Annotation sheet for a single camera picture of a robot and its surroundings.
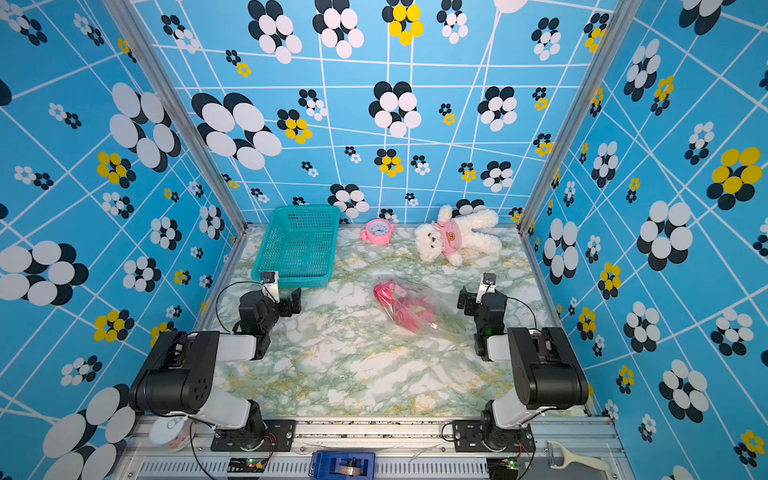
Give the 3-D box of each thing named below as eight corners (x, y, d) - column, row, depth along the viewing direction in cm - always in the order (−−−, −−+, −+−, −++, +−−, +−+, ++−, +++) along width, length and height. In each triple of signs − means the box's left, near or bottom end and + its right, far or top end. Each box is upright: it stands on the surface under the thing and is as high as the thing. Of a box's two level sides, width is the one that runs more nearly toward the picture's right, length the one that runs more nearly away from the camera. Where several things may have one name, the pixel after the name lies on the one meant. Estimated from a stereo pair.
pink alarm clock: (359, 244, 117) (358, 238, 114) (361, 226, 123) (360, 219, 120) (393, 244, 117) (393, 237, 114) (393, 226, 123) (393, 219, 120)
